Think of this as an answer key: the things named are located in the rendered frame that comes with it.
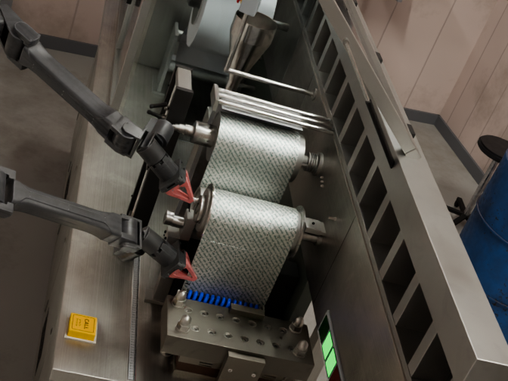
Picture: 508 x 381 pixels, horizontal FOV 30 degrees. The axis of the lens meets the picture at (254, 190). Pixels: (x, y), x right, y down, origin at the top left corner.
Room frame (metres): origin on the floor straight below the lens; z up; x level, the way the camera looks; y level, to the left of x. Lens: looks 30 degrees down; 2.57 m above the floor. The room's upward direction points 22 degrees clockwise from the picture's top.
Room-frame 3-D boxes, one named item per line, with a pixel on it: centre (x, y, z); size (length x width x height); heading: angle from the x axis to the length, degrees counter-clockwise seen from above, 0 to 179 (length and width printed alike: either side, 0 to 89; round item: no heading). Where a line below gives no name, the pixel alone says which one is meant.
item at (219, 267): (2.10, -0.03, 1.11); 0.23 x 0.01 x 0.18; 106
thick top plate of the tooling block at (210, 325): (1.99, -0.11, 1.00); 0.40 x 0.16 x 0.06; 106
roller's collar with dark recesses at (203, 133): (2.35, 0.19, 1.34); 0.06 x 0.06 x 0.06; 16
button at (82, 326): (1.90, 0.28, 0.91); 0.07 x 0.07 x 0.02; 16
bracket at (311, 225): (2.20, -0.19, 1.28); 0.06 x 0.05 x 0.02; 106
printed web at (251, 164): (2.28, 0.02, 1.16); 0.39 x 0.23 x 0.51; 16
